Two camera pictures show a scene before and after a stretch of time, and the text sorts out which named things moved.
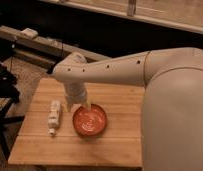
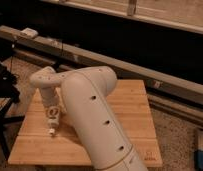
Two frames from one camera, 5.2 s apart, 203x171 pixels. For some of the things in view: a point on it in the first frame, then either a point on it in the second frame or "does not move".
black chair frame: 6,95 does not move
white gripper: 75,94 → 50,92
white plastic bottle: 54,116 does not move
